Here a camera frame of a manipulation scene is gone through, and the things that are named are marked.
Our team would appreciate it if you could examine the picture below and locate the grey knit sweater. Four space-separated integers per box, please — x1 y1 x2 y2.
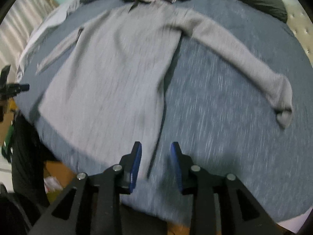
37 2 293 177

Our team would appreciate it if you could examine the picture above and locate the light grey crumpled blanket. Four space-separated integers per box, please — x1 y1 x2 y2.
15 0 80 83

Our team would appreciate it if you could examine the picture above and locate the beige pleated curtain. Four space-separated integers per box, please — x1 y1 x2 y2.
1 0 57 67

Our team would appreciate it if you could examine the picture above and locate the blue bed cover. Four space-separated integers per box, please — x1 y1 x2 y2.
121 0 312 225

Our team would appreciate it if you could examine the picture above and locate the cream tufted headboard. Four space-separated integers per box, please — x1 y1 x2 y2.
282 0 313 65

